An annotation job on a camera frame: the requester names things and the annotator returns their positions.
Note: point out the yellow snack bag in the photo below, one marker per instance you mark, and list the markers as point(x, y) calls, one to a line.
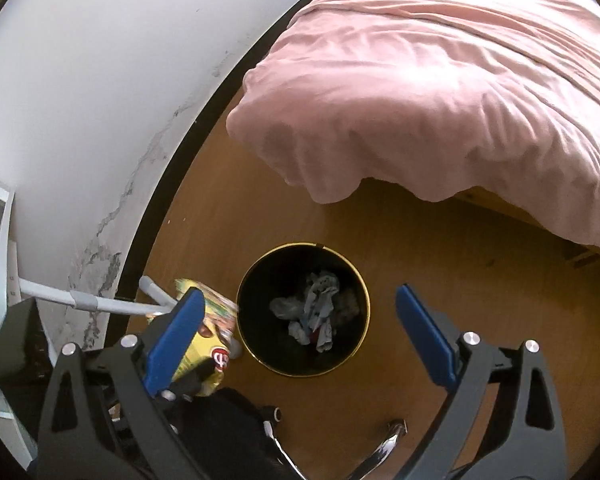
point(215, 332)

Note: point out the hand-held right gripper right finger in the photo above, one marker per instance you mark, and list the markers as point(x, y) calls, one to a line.
point(425, 335)

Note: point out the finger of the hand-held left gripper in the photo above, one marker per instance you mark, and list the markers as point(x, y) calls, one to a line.
point(192, 382)

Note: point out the trash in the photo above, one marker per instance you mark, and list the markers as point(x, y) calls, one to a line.
point(316, 305)

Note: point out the white metal tube frame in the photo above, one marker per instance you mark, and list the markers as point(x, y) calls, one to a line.
point(105, 304)

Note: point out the pink blanket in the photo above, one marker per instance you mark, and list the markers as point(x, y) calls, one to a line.
point(430, 85)

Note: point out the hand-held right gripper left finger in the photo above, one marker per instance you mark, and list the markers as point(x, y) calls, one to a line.
point(177, 340)

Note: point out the black trash bin gold rim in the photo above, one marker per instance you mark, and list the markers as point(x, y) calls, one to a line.
point(257, 325)

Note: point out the clear plastic wrapper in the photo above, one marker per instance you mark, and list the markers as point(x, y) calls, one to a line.
point(285, 306)

